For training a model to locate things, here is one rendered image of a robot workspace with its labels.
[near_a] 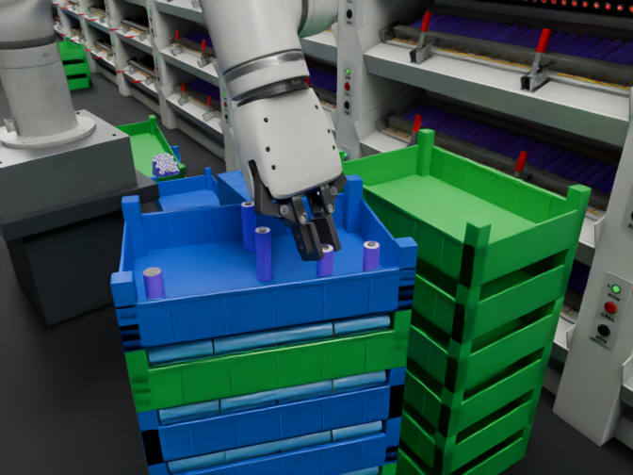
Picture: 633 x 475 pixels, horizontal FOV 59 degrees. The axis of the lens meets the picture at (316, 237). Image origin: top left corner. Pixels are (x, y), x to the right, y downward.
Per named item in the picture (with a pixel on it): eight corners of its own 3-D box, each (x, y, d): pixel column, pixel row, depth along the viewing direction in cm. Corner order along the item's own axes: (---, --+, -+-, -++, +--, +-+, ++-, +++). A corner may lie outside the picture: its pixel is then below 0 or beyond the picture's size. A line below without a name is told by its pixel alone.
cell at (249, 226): (244, 253, 71) (241, 205, 68) (242, 246, 72) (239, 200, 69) (259, 251, 71) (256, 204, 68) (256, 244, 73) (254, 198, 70)
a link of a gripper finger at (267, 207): (264, 134, 57) (302, 166, 60) (233, 198, 54) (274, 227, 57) (270, 132, 56) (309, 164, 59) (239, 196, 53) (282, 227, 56)
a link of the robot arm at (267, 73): (274, 70, 63) (283, 96, 63) (208, 83, 57) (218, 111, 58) (322, 45, 56) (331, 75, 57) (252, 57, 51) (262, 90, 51)
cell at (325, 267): (318, 303, 61) (318, 251, 58) (315, 294, 63) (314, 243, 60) (334, 301, 61) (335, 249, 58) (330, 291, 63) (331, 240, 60)
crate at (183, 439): (147, 466, 62) (136, 414, 58) (149, 352, 79) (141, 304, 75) (401, 417, 68) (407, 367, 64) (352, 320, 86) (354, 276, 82)
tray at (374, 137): (595, 270, 88) (595, 202, 80) (364, 156, 133) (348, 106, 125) (674, 200, 94) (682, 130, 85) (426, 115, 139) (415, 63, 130)
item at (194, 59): (224, 90, 192) (206, 52, 184) (164, 60, 237) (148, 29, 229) (271, 61, 198) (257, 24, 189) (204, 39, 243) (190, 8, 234)
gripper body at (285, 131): (285, 87, 63) (315, 183, 65) (209, 104, 57) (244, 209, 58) (329, 67, 57) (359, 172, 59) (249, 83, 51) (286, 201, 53)
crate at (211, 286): (123, 353, 54) (109, 284, 51) (132, 253, 72) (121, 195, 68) (413, 309, 61) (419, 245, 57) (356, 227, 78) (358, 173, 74)
